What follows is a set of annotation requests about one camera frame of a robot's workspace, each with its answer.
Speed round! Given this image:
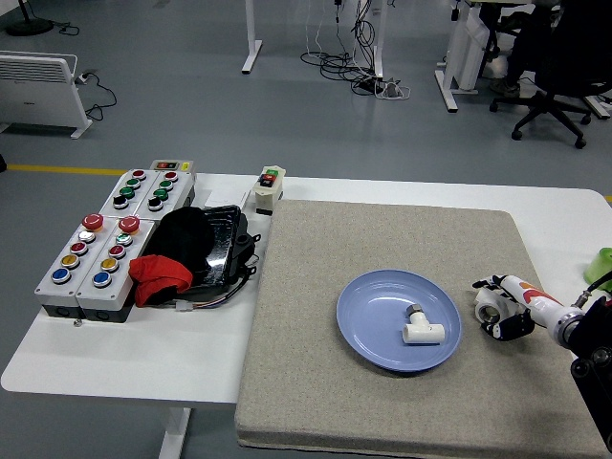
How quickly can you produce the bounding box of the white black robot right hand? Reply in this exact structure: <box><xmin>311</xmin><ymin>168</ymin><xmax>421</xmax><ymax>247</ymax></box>
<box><xmin>471</xmin><ymin>273</ymin><xmax>570</xmax><ymax>342</ymax></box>

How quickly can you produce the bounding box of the small white tee pipe fitting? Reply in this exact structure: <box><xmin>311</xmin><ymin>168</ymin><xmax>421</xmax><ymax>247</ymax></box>
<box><xmin>400</xmin><ymin>303</ymin><xmax>445</xmax><ymax>346</ymax></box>

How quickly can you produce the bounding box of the blue plate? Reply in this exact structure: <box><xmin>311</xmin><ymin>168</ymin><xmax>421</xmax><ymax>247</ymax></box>
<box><xmin>336</xmin><ymin>269</ymin><xmax>463</xmax><ymax>375</ymax></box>

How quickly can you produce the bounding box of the green cup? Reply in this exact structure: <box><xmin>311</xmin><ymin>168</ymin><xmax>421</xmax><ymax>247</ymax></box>
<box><xmin>582</xmin><ymin>246</ymin><xmax>612</xmax><ymax>293</ymax></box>

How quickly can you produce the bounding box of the grey-brown mat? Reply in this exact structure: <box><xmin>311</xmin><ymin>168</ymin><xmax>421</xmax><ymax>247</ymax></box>
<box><xmin>232</xmin><ymin>199</ymin><xmax>609</xmax><ymax>459</ymax></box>

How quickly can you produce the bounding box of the black office chair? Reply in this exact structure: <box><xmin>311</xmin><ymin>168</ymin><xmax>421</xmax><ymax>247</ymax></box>
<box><xmin>488</xmin><ymin>0</ymin><xmax>612</xmax><ymax>149</ymax></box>

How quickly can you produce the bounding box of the person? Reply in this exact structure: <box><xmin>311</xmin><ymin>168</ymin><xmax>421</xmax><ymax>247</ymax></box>
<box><xmin>477</xmin><ymin>0</ymin><xmax>575</xmax><ymax>96</ymax></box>

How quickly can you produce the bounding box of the white desk leg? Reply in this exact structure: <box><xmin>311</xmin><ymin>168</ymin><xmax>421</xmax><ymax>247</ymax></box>
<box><xmin>367</xmin><ymin>0</ymin><xmax>386</xmax><ymax>80</ymax></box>
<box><xmin>240</xmin><ymin>0</ymin><xmax>263</xmax><ymax>75</ymax></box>

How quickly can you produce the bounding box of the black bracketed device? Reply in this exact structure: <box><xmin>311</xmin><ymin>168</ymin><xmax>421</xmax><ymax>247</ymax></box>
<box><xmin>229</xmin><ymin>229</ymin><xmax>262</xmax><ymax>288</ymax></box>

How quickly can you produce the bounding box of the black plastic tray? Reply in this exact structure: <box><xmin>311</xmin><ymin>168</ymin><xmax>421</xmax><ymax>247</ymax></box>
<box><xmin>142</xmin><ymin>204</ymin><xmax>250</xmax><ymax>288</ymax></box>

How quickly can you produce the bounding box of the white paper sheet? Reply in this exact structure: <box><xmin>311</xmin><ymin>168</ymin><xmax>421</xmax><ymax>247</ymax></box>
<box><xmin>195</xmin><ymin>186</ymin><xmax>252</xmax><ymax>211</ymax></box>

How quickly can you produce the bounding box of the black cloth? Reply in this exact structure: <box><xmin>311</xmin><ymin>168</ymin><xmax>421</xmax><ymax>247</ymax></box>
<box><xmin>142</xmin><ymin>207</ymin><xmax>216</xmax><ymax>273</ymax></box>

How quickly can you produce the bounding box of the red cloth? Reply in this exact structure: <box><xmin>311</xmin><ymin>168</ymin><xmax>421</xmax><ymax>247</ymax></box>
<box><xmin>127</xmin><ymin>254</ymin><xmax>193</xmax><ymax>308</ymax></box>

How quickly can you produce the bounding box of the four-button control box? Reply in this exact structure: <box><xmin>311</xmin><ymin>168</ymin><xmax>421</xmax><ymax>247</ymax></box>
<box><xmin>98</xmin><ymin>167</ymin><xmax>162</xmax><ymax>216</ymax></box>
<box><xmin>133</xmin><ymin>170</ymin><xmax>197</xmax><ymax>219</ymax></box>

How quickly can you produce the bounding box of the white table leg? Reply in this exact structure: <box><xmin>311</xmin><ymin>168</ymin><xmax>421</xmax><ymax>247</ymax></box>
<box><xmin>157</xmin><ymin>406</ymin><xmax>192</xmax><ymax>459</ymax></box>

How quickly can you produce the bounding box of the white table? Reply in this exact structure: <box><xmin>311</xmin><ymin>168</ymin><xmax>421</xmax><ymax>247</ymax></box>
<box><xmin>0</xmin><ymin>171</ymin><xmax>612</xmax><ymax>431</ymax></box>

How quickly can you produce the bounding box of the five-button control box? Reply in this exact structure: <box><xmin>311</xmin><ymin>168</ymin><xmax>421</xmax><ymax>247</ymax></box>
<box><xmin>33</xmin><ymin>212</ymin><xmax>120</xmax><ymax>320</ymax></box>
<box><xmin>75</xmin><ymin>215</ymin><xmax>157</xmax><ymax>324</ymax></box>

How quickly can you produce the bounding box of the white panel heater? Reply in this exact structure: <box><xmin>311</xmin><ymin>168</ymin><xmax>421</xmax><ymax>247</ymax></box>
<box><xmin>0</xmin><ymin>51</ymin><xmax>93</xmax><ymax>141</ymax></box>

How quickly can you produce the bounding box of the black stand base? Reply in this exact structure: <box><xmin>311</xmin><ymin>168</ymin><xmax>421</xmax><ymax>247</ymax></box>
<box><xmin>4</xmin><ymin>0</ymin><xmax>55</xmax><ymax>37</ymax></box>

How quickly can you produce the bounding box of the white desk frame with panel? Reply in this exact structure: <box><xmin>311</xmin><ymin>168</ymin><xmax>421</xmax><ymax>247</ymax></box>
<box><xmin>433</xmin><ymin>0</ymin><xmax>492</xmax><ymax>114</ymax></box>

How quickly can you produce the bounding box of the cream start-stop switch box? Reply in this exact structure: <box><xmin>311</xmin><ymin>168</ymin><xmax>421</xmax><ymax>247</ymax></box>
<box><xmin>251</xmin><ymin>165</ymin><xmax>288</xmax><ymax>217</ymax></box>

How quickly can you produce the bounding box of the black cable bundle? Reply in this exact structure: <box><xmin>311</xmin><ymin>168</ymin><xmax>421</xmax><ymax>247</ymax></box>
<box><xmin>299</xmin><ymin>0</ymin><xmax>383</xmax><ymax>95</ymax></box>

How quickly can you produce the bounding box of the wire harness with white connector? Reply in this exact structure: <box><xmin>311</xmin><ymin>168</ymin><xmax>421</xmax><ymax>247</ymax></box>
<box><xmin>162</xmin><ymin>274</ymin><xmax>254</xmax><ymax>313</ymax></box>

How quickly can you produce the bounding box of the grey rocker switch box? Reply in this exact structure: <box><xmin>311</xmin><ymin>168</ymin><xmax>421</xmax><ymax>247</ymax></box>
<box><xmin>148</xmin><ymin>159</ymin><xmax>195</xmax><ymax>173</ymax></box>

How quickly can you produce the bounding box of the power strip with black cord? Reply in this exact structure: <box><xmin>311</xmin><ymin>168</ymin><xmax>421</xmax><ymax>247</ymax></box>
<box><xmin>75</xmin><ymin>71</ymin><xmax>119</xmax><ymax>123</ymax></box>

